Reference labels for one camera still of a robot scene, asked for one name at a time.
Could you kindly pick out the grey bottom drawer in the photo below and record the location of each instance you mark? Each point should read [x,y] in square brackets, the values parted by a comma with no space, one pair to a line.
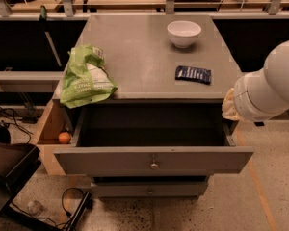
[150,190]

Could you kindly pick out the orange ball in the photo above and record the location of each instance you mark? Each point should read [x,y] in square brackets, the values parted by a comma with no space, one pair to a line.
[64,138]

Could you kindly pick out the wooden box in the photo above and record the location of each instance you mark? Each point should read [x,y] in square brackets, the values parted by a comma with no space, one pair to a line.
[55,119]

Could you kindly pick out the metal rail frame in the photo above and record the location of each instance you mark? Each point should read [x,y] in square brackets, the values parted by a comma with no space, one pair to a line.
[144,7]

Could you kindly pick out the green handled tool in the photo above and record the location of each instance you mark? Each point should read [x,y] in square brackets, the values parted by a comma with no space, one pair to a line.
[43,21]

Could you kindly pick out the dark blue snack packet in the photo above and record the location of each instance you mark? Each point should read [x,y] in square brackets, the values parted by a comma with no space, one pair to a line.
[193,74]

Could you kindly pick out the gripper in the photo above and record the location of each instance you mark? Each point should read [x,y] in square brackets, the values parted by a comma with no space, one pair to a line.
[241,97]

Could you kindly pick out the green chip bag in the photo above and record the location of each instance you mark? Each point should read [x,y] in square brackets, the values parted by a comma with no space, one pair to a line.
[86,80]

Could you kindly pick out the white ceramic bowl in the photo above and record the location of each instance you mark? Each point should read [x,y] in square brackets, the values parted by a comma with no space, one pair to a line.
[183,33]

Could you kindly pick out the grey drawer cabinet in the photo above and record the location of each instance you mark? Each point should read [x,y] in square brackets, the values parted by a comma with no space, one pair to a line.
[142,61]

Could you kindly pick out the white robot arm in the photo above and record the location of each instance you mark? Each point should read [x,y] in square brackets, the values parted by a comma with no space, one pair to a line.
[262,94]

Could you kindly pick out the black bin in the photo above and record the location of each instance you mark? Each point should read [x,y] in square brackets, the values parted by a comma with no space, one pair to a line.
[17,164]

